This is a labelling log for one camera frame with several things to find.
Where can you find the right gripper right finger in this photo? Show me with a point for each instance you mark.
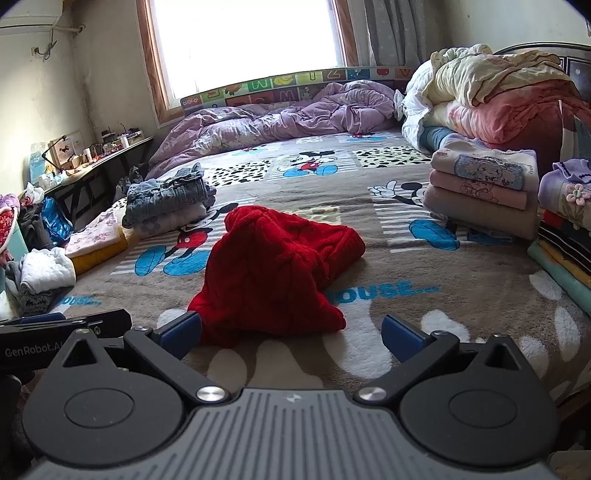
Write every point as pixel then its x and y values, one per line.
pixel 420 355

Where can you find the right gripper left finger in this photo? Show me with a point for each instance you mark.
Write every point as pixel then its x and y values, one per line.
pixel 159 353

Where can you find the red knit sweater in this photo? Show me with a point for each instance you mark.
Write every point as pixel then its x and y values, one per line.
pixel 268 274

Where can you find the folded grey blue clothes pile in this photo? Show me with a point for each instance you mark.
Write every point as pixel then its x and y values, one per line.
pixel 151 203

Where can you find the colourful folded clothes stack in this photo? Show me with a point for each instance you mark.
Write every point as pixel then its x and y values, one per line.
pixel 562 245

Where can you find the folded pink cream clothes stack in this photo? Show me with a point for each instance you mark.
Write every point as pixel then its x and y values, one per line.
pixel 485 187

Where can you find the Mickey Mouse plush blanket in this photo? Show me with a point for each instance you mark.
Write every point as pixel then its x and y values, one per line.
pixel 430 272

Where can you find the white crumpled garment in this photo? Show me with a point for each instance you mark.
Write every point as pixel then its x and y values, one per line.
pixel 44 270

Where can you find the blue plastic bag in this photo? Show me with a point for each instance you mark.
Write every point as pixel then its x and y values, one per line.
pixel 55 222

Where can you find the yellow pink folded bedding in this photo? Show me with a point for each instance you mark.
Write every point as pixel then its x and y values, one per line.
pixel 100 240

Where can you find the cluttered side desk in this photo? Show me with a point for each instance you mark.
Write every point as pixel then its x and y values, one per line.
pixel 93 188

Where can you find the purple quilt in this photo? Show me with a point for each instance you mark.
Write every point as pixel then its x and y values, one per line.
pixel 358 107

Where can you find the stacked quilts pile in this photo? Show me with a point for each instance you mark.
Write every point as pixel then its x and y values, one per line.
pixel 513 101

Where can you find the colourful alphabet foam border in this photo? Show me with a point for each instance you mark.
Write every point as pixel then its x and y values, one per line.
pixel 293 87

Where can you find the grey curtain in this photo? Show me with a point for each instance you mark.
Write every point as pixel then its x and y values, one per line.
pixel 405 33

